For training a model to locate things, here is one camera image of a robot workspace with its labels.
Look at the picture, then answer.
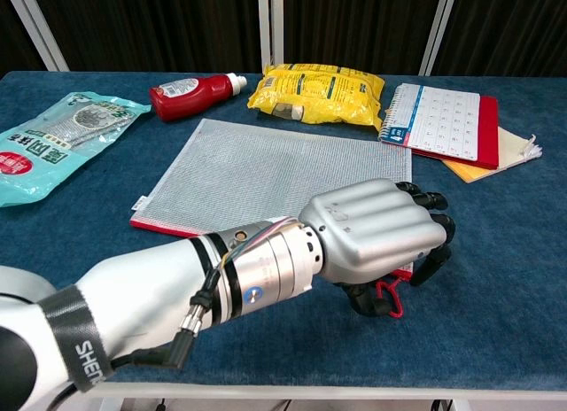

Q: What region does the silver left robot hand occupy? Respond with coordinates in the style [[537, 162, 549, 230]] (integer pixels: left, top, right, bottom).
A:
[[297, 178, 456, 318]]

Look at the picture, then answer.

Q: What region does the white mesh zipper pouch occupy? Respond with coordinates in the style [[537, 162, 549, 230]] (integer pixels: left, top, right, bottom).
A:
[[129, 117, 416, 282]]

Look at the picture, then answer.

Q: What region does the yellow snack bag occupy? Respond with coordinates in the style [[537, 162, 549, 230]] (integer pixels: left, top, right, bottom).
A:
[[246, 63, 385, 131]]

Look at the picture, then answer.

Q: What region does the blue table cloth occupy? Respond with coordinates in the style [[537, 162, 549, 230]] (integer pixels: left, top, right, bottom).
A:
[[0, 70, 567, 392]]

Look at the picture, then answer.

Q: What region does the spiral desk calendar red base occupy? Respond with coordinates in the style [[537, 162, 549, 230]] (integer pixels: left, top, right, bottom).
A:
[[378, 82, 501, 170]]

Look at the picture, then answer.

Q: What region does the yellow notepad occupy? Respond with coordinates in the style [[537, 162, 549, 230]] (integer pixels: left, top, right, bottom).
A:
[[441, 126, 544, 184]]

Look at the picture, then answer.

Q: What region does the red ketchup bottle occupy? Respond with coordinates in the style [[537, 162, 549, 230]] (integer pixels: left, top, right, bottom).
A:
[[149, 72, 248, 122]]

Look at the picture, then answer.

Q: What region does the dark curtain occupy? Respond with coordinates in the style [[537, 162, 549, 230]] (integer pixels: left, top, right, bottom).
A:
[[0, 0, 567, 78]]

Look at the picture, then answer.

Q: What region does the teal cleaning cloth package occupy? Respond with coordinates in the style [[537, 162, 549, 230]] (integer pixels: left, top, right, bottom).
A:
[[0, 90, 152, 208]]

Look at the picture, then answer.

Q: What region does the white table frame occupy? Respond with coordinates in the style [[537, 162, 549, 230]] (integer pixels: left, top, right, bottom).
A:
[[0, 381, 567, 411]]

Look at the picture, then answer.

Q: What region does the white frame post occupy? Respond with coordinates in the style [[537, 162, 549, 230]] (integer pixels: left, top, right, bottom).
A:
[[257, 0, 284, 75], [8, 0, 70, 72], [418, 0, 460, 77]]

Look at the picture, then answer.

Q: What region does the black cable with metal connector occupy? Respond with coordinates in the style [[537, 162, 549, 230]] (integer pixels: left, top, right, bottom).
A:
[[110, 268, 222, 372]]

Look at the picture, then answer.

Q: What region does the grey velcro strap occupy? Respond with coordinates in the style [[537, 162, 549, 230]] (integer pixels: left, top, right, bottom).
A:
[[37, 284, 116, 393]]

